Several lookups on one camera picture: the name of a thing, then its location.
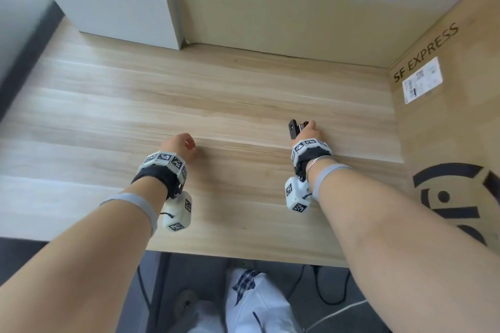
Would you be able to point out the person's right hand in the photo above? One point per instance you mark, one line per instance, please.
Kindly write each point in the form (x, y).
(310, 131)

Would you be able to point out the person's left hand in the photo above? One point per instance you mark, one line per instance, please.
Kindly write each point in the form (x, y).
(175, 143)

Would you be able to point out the black stapler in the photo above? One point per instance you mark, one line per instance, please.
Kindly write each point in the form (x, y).
(293, 128)

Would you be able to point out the grey right forearm band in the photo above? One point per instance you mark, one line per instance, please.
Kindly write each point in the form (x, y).
(324, 178)

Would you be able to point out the person's left forearm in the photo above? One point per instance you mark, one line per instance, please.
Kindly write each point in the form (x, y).
(78, 266)

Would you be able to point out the person's right forearm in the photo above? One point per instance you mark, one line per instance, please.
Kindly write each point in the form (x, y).
(410, 250)

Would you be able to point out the person's white patterned trousers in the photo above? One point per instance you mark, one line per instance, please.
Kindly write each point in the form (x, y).
(258, 305)

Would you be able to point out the white shipping label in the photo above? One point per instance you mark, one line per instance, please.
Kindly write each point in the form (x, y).
(422, 80)

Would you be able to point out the large printed cardboard box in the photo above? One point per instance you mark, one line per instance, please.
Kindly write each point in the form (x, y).
(449, 130)

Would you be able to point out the small white box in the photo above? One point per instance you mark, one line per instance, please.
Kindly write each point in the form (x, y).
(117, 16)

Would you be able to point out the white shoe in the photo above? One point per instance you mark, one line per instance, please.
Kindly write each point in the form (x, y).
(186, 305)

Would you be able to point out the white window sill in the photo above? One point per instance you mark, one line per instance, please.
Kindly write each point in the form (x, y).
(19, 12)

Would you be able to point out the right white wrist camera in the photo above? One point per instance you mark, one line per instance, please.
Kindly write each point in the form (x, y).
(297, 194)

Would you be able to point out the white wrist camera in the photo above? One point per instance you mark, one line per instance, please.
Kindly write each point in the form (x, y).
(177, 211)
(297, 194)

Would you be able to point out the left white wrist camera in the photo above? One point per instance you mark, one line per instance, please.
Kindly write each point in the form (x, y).
(177, 211)

